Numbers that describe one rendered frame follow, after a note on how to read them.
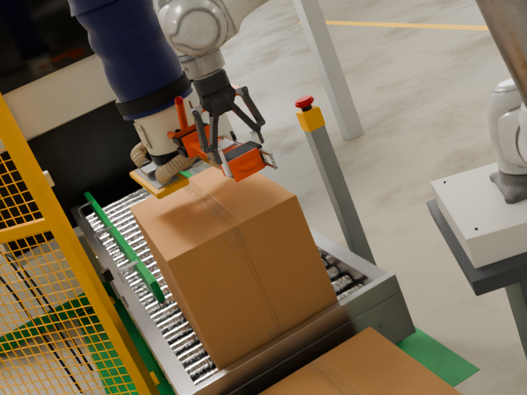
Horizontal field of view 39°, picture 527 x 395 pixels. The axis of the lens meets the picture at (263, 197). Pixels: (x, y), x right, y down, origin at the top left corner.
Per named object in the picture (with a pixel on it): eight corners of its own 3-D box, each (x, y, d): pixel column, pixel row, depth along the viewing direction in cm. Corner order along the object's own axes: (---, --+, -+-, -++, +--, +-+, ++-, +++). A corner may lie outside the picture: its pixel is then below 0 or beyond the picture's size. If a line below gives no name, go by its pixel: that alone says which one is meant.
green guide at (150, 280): (78, 212, 411) (70, 198, 408) (95, 204, 414) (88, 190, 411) (140, 313, 266) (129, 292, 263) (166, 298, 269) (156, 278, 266)
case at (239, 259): (176, 302, 264) (129, 207, 250) (273, 251, 273) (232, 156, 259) (223, 378, 209) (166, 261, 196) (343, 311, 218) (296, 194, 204)
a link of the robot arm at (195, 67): (172, 56, 159) (183, 81, 161) (184, 58, 151) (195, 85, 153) (209, 39, 161) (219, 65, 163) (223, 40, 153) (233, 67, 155)
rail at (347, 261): (186, 186, 432) (173, 157, 425) (194, 181, 433) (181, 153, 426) (397, 335, 222) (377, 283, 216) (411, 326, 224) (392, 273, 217)
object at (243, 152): (223, 175, 168) (215, 156, 167) (251, 161, 170) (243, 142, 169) (237, 183, 161) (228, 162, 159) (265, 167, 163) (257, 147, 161)
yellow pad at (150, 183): (131, 178, 235) (124, 164, 233) (158, 164, 237) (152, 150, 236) (158, 200, 204) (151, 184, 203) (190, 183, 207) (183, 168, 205)
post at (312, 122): (381, 338, 294) (295, 112, 260) (395, 330, 296) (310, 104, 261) (390, 346, 288) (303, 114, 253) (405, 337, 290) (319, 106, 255)
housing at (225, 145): (209, 165, 180) (202, 150, 179) (234, 154, 182) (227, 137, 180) (219, 171, 174) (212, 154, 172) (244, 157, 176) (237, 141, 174)
